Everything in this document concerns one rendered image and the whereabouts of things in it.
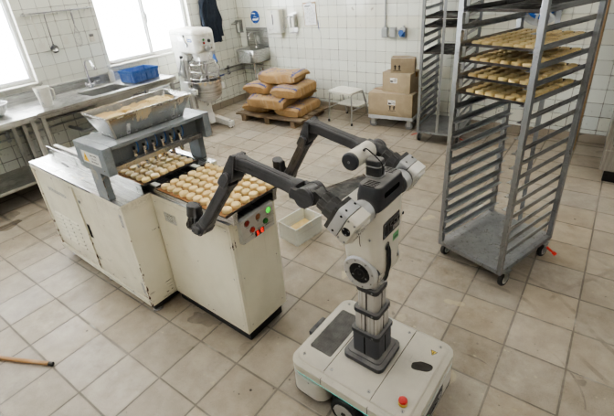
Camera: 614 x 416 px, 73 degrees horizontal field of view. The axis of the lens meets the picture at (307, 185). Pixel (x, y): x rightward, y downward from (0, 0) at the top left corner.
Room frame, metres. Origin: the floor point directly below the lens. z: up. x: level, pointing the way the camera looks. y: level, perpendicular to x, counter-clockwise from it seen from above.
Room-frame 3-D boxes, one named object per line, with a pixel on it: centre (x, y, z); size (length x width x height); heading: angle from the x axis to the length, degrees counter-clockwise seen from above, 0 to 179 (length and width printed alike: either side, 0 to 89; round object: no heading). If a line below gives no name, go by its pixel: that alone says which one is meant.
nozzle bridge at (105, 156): (2.42, 0.95, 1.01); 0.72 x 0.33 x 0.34; 140
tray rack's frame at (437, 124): (4.78, -1.75, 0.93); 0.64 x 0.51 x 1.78; 145
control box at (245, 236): (1.86, 0.28, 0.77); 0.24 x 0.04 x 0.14; 140
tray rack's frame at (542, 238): (2.40, -1.31, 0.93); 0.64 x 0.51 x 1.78; 124
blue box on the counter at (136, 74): (5.37, 2.00, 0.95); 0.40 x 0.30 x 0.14; 145
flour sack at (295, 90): (5.94, 0.06, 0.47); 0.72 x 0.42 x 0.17; 147
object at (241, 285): (2.09, 0.56, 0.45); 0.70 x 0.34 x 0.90; 50
